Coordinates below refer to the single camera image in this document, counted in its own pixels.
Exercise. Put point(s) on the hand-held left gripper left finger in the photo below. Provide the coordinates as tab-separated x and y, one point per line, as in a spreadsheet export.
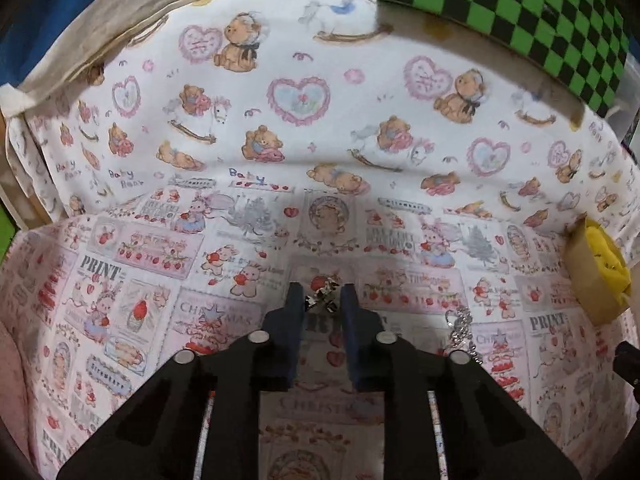
290	330

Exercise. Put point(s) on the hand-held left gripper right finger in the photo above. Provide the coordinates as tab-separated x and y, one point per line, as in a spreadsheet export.
352	330

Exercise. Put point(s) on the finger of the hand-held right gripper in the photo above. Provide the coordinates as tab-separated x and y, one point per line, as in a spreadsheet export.
629	360

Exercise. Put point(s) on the silver sparkly earring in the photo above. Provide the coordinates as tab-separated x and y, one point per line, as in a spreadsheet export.
322	296

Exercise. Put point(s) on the octagonal cardboard jewelry box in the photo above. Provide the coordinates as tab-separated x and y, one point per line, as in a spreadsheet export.
590	275

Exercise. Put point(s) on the yellow lining cloth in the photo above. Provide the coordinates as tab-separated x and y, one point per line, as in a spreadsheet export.
607	255

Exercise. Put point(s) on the pink print tablecloth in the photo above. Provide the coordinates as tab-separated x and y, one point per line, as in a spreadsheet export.
150	285

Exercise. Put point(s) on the bear print cloth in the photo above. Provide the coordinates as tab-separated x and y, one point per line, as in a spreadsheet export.
350	125

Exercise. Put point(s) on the pink bag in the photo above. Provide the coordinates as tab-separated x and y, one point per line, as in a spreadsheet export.
12	375

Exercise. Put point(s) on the green black checkered cloth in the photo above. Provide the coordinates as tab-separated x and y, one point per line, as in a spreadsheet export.
525	10

